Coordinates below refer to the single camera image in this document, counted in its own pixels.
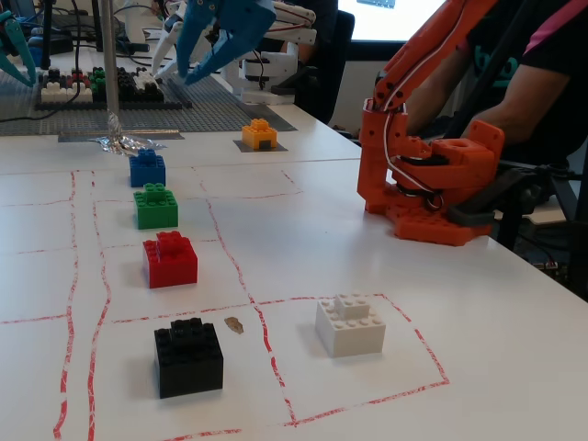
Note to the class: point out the slim blue gripper finger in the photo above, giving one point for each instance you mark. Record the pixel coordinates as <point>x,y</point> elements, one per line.
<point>195,23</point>

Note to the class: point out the wide blue gripper finger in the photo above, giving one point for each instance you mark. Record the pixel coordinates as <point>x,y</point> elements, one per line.
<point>248,27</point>

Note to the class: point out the yellow brick block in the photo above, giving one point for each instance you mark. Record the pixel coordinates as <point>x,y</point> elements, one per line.
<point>257,135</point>

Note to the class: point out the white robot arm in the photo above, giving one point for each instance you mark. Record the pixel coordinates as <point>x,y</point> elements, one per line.
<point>271,73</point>

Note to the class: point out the person forearm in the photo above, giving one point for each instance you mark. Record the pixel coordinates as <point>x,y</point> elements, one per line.
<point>514,103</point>
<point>436,105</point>

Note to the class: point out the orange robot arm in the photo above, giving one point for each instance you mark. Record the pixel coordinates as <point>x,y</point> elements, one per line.
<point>381,184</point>

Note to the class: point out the grey square marker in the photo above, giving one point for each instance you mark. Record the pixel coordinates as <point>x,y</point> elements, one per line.
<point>282,148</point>

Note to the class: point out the blue brick block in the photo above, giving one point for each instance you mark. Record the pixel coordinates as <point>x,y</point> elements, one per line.
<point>147,172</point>

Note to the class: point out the small green brick block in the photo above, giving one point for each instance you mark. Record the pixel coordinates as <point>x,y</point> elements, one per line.
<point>156,211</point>

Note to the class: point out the red brick block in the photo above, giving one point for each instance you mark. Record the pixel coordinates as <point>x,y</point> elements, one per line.
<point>170,266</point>

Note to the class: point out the white brick block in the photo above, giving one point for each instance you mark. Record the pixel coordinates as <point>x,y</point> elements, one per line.
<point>351,335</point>

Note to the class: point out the black brick block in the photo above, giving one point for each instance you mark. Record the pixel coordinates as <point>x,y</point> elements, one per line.
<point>188,363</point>

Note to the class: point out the tall white brick stack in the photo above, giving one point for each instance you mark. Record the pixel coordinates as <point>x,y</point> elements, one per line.
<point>146,80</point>

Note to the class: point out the metal pole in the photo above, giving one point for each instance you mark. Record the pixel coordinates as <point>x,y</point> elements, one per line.
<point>111,55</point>

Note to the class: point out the black office chair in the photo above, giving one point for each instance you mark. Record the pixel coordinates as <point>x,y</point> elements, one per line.
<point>326,73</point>

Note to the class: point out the black brick stack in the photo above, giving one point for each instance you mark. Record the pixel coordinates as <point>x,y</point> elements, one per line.
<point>127,91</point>

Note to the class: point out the wide grey tape strip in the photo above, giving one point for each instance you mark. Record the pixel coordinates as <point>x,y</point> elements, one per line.
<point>280,119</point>

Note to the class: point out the grey studded baseplate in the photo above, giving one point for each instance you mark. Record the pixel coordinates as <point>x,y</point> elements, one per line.
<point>193,120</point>

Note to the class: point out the green brick stack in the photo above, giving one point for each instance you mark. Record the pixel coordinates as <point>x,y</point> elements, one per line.
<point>97,79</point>

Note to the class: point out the bright lit screen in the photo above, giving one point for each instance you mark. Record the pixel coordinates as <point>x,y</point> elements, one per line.
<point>367,25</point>

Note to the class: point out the long grey tape strip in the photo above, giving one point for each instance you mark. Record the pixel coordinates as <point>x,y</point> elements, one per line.
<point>151,135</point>

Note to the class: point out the crumpled aluminium foil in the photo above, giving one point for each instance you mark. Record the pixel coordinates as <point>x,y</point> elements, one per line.
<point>131,144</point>

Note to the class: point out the low white brick stack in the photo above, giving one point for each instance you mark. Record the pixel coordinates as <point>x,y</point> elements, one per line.
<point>64,95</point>

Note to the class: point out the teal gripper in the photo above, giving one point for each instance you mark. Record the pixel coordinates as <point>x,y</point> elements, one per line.
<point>20,50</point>

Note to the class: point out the black table clamp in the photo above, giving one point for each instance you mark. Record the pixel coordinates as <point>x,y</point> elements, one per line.
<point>473,216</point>

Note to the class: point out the black shirt torso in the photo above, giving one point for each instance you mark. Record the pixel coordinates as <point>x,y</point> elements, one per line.
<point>551,41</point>

